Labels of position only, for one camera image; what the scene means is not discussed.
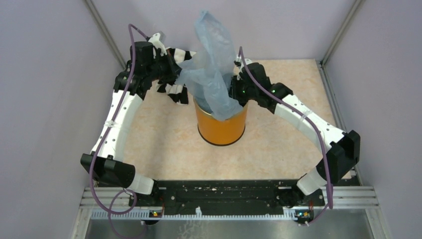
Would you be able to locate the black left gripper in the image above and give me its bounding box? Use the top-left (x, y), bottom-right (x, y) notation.
top-left (146, 49), bottom-right (185, 82)

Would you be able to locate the translucent blue plastic bag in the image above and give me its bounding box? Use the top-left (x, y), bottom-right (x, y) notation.
top-left (176, 10), bottom-right (242, 121)

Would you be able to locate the orange trash bin gold rim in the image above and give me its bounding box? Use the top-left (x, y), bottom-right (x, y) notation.
top-left (194, 101), bottom-right (248, 146)

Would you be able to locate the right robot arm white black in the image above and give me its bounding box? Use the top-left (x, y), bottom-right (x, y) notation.
top-left (229, 60), bottom-right (361, 205)

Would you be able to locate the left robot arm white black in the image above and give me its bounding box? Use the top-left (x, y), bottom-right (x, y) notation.
top-left (81, 40), bottom-right (181, 206)

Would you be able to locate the black white striped cloth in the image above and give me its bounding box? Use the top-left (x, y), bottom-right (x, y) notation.
top-left (155, 47), bottom-right (196, 106)

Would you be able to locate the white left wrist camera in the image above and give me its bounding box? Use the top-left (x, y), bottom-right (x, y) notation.
top-left (148, 31), bottom-right (167, 56)

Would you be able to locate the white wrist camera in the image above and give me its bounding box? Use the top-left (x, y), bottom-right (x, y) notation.
top-left (148, 31), bottom-right (167, 56)
top-left (234, 56), bottom-right (253, 75)

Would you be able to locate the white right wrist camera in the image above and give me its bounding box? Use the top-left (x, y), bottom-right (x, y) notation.
top-left (234, 56), bottom-right (253, 75)

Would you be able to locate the aluminium corner post left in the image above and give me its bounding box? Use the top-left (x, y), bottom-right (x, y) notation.
top-left (83, 0), bottom-right (126, 68)

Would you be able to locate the aluminium corner post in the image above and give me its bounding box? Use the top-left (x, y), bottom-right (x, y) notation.
top-left (83, 0), bottom-right (126, 68)
top-left (320, 0), bottom-right (366, 68)

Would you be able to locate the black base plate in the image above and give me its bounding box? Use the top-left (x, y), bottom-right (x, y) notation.
top-left (125, 179), bottom-right (326, 216)

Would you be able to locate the aluminium corner post right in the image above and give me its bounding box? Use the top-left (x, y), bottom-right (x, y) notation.
top-left (320, 0), bottom-right (366, 68)

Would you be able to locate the aluminium frame rail front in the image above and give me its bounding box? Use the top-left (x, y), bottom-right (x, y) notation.
top-left (71, 191), bottom-right (390, 239)

